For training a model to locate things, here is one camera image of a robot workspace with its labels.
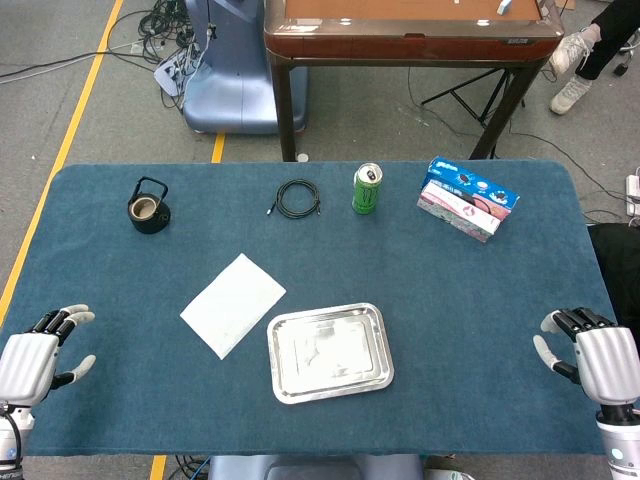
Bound person's black trouser leg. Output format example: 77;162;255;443
574;0;640;81

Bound silver metal tray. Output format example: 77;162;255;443
266;301;396;405

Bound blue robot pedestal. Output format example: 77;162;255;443
182;0;309;135

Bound white power strip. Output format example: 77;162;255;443
625;174;640;216

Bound blue cookie box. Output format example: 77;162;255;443
425;156;521;221

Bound brown mahjong table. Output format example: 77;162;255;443
263;0;565;162

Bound green energy drink can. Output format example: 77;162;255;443
351;162;384;216

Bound blue felt table cloth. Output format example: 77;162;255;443
0;159;621;457

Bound white paper sheet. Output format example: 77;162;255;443
179;252;288;361

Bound tangled black floor cables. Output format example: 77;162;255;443
137;0;211;109

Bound white sneaker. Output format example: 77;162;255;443
549;75;594;115
548;24;601;76

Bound pink floral box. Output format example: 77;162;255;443
416;179;503;244

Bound grey blue robot torso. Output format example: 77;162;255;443
207;453;426;480

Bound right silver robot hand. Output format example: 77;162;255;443
532;306;640;407

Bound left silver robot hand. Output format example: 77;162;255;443
0;303;97;407

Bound black folding tripod stand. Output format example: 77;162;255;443
420;67;526;126

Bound coiled black cable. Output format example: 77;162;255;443
266;179;322;219

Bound black teapot with handle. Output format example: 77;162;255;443
126;176;172;235

